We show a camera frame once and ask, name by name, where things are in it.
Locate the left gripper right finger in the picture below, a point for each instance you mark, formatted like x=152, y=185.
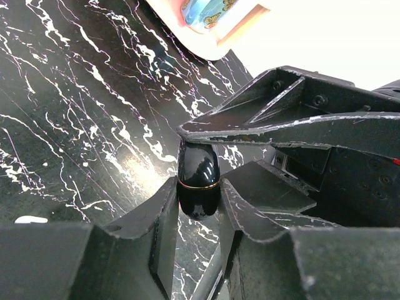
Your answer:
x=271, y=250

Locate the blue patterned mug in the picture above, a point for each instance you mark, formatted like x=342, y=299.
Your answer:
x=202, y=15

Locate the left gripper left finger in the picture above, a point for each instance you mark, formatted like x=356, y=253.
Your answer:
x=131, y=258

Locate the black earbud charging case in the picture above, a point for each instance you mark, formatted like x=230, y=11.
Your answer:
x=198, y=176

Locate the pink three tier shelf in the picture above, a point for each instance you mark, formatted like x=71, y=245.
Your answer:
x=216, y=43

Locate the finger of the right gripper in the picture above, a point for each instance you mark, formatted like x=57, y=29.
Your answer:
x=250, y=125

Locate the black marble mat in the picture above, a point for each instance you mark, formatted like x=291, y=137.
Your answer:
x=92, y=93

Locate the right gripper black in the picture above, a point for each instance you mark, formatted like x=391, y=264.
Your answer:
x=353, y=161

